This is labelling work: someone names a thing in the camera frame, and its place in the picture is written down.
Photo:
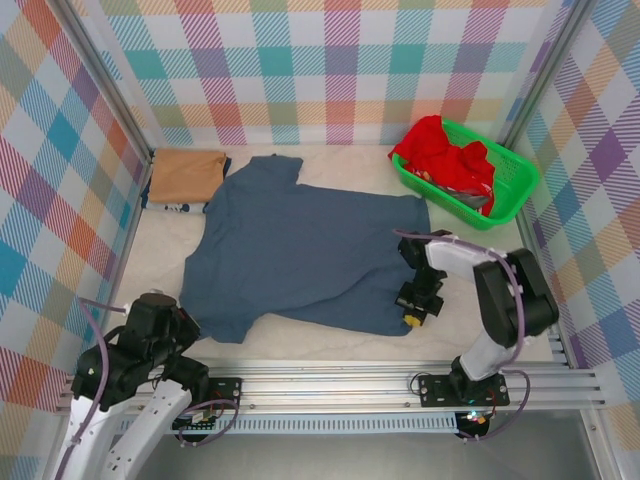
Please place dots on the blue t-shirt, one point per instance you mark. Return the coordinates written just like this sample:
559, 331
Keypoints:
300, 250

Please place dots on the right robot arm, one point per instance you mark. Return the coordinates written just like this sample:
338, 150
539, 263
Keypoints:
520, 300

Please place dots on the small controller board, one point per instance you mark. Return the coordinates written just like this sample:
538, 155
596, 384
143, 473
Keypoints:
475, 420
197, 426

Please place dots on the grey garment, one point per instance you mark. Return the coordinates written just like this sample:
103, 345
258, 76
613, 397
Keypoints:
470, 200

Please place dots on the navy printed folded t-shirt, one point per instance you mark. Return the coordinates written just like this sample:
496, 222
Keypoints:
172, 207

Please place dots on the red t-shirt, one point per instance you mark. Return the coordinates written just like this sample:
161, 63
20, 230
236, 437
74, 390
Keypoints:
440, 155

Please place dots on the tan folded t-shirt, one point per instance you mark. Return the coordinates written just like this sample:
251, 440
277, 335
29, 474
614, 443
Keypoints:
185, 175

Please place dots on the green plastic basket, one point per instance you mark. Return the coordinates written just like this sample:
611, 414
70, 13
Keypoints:
515, 185

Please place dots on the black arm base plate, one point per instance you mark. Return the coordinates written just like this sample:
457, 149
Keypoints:
227, 392
432, 390

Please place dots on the aluminium mounting rail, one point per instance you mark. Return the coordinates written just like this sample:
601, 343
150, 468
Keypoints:
325, 385

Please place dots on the aluminium corner post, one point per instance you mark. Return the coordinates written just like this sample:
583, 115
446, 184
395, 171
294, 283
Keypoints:
102, 75
545, 75

